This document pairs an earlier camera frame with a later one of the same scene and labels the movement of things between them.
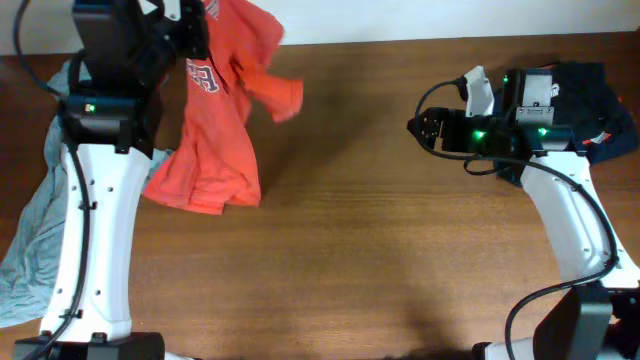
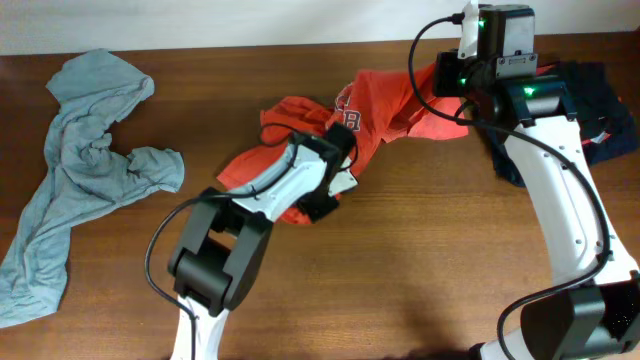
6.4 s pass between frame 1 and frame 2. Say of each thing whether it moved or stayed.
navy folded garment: stayed
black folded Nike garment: stayed
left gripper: moved
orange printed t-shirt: moved
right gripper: moved
